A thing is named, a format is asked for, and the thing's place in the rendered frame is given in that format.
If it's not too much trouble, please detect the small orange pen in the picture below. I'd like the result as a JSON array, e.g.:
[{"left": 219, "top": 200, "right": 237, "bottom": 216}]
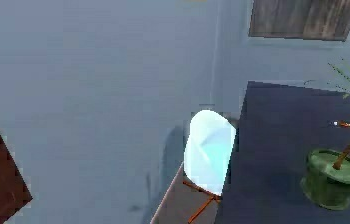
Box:
[{"left": 332, "top": 120, "right": 350, "bottom": 129}]

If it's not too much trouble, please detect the white shell chair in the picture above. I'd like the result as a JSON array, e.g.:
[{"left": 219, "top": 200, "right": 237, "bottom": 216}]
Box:
[{"left": 181, "top": 109, "right": 237, "bottom": 224}]

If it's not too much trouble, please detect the dark blue table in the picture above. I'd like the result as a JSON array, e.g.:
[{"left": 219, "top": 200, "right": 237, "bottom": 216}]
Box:
[{"left": 214, "top": 80, "right": 350, "bottom": 224}]

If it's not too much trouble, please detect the green potted palm plant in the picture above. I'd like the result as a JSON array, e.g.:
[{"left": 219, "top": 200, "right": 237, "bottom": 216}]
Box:
[{"left": 299, "top": 59, "right": 350, "bottom": 211}]

